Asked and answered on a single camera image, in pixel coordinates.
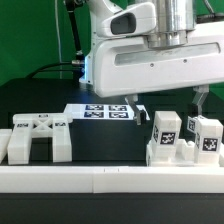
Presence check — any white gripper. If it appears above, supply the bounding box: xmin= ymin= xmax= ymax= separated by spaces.
xmin=92 ymin=21 xmax=224 ymax=125

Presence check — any white chair seat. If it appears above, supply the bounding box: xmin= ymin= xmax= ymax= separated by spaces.
xmin=146 ymin=139 xmax=224 ymax=167

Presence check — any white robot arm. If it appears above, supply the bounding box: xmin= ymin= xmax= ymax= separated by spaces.
xmin=83 ymin=0 xmax=224 ymax=124

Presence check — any white tagged cube nut right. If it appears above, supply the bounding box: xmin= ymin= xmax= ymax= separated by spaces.
xmin=187 ymin=115 xmax=204 ymax=133

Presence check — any white sheet with tags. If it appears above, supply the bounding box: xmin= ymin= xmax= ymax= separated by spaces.
xmin=63 ymin=103 xmax=151 ymax=121

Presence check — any white left fence bar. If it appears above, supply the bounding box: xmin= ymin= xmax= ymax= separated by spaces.
xmin=0 ymin=129 xmax=12 ymax=163

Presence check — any white fence bar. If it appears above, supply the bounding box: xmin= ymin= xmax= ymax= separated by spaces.
xmin=0 ymin=166 xmax=224 ymax=193
xmin=0 ymin=129 xmax=12 ymax=163

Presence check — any white front fence bar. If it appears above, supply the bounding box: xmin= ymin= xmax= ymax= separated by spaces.
xmin=0 ymin=166 xmax=224 ymax=193

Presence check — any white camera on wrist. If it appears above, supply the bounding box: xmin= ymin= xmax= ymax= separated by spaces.
xmin=99 ymin=2 xmax=157 ymax=38

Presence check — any black hose behind robot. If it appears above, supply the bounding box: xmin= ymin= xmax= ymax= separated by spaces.
xmin=63 ymin=0 xmax=84 ymax=62

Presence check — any black cable at base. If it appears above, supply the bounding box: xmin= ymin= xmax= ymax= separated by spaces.
xmin=25 ymin=59 xmax=86 ymax=80

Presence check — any white chair back frame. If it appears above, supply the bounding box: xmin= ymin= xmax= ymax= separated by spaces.
xmin=7 ymin=113 xmax=73 ymax=165

